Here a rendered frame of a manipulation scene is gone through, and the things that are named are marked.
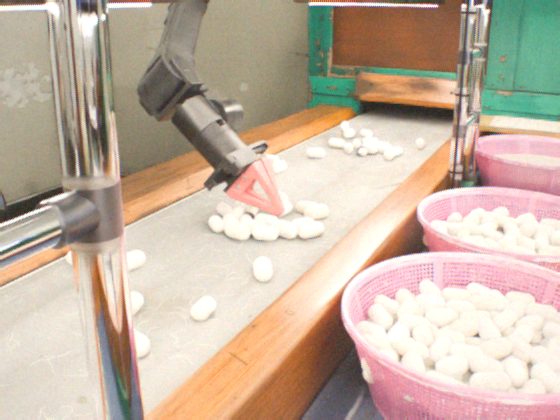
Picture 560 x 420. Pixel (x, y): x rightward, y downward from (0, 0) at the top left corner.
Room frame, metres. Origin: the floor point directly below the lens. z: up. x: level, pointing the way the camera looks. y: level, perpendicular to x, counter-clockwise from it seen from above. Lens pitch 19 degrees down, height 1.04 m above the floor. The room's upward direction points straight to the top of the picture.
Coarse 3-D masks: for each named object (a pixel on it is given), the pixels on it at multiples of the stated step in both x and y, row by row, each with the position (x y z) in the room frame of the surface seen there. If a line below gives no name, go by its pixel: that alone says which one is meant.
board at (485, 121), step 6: (480, 120) 1.37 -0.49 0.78; (486, 120) 1.37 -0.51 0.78; (492, 120) 1.37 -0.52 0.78; (480, 126) 1.31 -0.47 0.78; (486, 126) 1.30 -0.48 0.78; (492, 126) 1.30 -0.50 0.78; (498, 132) 1.29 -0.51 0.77; (504, 132) 1.28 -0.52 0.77; (510, 132) 1.28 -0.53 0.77; (516, 132) 1.27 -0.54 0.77; (522, 132) 1.26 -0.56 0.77; (528, 132) 1.26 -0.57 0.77; (534, 132) 1.25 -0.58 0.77; (540, 132) 1.25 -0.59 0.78; (546, 132) 1.24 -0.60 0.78; (558, 138) 1.23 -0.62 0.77
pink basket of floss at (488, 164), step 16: (480, 144) 1.20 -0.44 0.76; (496, 144) 1.23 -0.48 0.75; (512, 144) 1.24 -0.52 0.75; (528, 144) 1.23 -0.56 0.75; (544, 144) 1.22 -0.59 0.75; (480, 160) 1.11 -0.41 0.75; (496, 160) 1.05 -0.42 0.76; (512, 160) 1.02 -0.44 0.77; (480, 176) 1.14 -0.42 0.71; (496, 176) 1.06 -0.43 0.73; (512, 176) 1.03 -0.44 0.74; (528, 176) 1.01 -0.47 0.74; (544, 176) 1.00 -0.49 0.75; (544, 192) 1.01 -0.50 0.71
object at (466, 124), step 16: (464, 0) 0.94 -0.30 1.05; (480, 0) 1.08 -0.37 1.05; (464, 16) 0.94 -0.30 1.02; (480, 16) 1.07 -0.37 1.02; (464, 32) 0.94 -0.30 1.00; (480, 32) 1.07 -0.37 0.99; (464, 48) 0.93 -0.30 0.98; (480, 48) 1.06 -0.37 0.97; (464, 64) 0.94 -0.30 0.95; (480, 64) 1.07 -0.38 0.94; (464, 80) 0.94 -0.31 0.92; (480, 80) 1.07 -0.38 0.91; (464, 96) 0.94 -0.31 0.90; (480, 96) 1.07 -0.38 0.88; (464, 112) 0.94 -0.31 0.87; (464, 128) 0.94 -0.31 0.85; (464, 144) 0.94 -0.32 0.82; (464, 160) 1.08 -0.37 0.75; (448, 176) 0.95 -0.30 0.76; (464, 176) 1.08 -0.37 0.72; (464, 208) 1.00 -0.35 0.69
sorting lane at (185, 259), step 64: (384, 128) 1.44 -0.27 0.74; (448, 128) 1.45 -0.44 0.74; (320, 192) 0.92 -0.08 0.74; (384, 192) 0.92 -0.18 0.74; (192, 256) 0.67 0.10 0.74; (256, 256) 0.67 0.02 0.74; (320, 256) 0.67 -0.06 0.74; (0, 320) 0.50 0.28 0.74; (64, 320) 0.51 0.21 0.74; (192, 320) 0.51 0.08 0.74; (0, 384) 0.40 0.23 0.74; (64, 384) 0.40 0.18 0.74
